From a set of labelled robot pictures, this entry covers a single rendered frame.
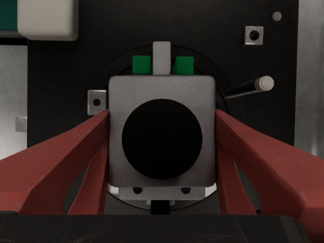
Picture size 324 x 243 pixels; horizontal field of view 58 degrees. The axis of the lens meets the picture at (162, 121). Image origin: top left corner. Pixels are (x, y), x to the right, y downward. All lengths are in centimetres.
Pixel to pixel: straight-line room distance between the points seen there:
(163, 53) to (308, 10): 18
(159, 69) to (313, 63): 18
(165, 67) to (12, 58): 22
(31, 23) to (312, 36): 25
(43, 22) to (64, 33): 2
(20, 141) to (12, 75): 7
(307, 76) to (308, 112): 3
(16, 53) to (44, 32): 9
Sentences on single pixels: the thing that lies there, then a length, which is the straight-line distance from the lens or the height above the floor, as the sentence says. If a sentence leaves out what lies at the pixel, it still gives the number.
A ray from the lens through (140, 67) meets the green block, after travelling 19.
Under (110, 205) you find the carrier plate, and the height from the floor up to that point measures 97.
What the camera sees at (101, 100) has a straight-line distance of 23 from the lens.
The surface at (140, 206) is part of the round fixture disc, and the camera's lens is 25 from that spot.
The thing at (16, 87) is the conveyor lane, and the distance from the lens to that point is 35.
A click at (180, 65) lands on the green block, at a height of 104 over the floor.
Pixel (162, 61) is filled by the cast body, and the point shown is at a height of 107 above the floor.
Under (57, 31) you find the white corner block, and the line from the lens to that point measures 26.
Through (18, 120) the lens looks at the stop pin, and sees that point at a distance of 29.
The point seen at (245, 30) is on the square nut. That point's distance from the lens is 27.
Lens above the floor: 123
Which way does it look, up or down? 88 degrees down
